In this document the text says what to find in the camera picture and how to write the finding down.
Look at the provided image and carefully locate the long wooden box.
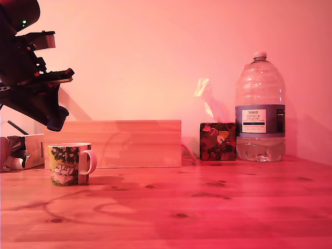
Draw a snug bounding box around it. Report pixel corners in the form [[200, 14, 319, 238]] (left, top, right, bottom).
[[44, 119, 183, 169]]

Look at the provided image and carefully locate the torn white carton box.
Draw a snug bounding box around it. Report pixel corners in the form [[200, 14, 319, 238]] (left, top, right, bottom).
[[0, 133, 45, 171]]

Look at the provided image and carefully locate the floral tissue box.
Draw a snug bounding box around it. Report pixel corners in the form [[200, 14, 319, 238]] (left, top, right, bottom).
[[199, 122, 237, 161]]

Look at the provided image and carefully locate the white tissue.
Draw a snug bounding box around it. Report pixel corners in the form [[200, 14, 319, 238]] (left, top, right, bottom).
[[194, 77, 224, 124]]

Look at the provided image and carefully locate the cartoon print ceramic mug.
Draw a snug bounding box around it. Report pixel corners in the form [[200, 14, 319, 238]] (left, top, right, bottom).
[[47, 142, 98, 187]]

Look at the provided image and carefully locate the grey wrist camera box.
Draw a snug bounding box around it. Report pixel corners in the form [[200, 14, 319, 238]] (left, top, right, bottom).
[[24, 30, 57, 51]]

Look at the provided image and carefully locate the black stick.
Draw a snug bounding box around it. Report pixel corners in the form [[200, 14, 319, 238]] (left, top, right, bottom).
[[7, 120, 30, 136]]

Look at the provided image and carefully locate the white cable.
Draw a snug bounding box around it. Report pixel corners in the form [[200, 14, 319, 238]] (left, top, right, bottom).
[[181, 142, 199, 165]]

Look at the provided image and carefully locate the large plastic water bottle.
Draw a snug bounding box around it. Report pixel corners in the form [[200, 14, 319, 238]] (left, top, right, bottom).
[[234, 51, 287, 163]]

